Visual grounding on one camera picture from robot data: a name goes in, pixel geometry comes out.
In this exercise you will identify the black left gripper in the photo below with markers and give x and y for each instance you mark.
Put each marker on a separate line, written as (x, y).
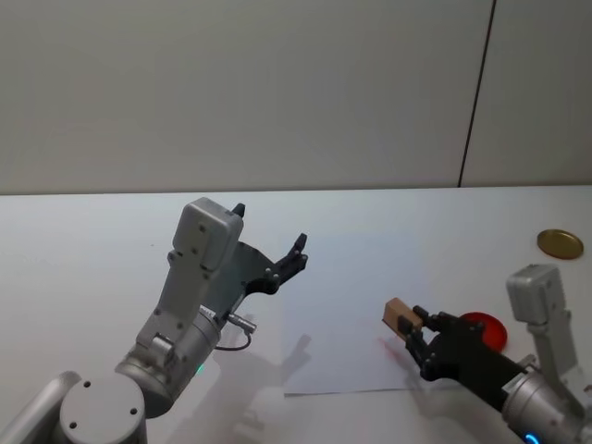
(252, 273)

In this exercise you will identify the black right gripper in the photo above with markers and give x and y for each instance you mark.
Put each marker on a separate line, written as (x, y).
(462, 356)

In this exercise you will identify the wooden block stamp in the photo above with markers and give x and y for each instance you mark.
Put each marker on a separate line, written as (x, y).
(393, 314)

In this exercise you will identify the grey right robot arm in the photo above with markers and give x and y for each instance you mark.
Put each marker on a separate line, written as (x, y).
(536, 296)

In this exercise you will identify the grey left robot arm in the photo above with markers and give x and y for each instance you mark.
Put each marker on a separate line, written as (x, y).
(199, 259)

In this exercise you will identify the round red ink pad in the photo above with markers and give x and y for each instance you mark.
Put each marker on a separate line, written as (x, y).
(492, 330)

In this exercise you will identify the white paper sheet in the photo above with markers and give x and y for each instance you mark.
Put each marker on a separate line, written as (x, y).
(342, 333)

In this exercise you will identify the round gold metal lid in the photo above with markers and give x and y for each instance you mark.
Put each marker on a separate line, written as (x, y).
(559, 244)

